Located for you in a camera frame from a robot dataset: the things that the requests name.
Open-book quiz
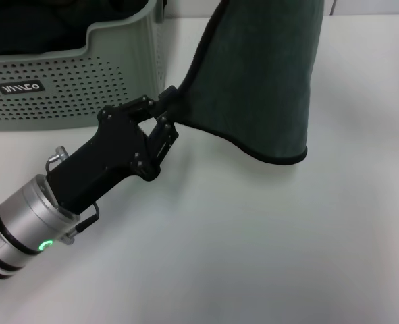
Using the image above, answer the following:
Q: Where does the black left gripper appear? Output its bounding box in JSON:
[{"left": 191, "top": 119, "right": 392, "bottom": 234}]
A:
[{"left": 47, "top": 86, "right": 180, "bottom": 216}]

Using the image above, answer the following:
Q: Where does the green towel with yellow underside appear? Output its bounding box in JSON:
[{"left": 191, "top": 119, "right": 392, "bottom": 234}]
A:
[{"left": 177, "top": 0, "right": 325, "bottom": 166}]

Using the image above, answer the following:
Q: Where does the grey-green perforated storage box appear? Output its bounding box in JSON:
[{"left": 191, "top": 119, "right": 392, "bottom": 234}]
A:
[{"left": 0, "top": 0, "right": 169, "bottom": 132}]

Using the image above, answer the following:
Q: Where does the silver left gripper loop plug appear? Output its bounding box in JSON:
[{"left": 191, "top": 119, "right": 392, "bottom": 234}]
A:
[{"left": 45, "top": 146, "right": 69, "bottom": 173}]

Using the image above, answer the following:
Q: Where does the black cloth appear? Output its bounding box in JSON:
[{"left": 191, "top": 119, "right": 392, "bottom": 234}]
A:
[{"left": 0, "top": 0, "right": 155, "bottom": 64}]

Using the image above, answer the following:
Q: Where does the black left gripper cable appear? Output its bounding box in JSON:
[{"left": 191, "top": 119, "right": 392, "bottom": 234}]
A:
[{"left": 63, "top": 201, "right": 101, "bottom": 244}]

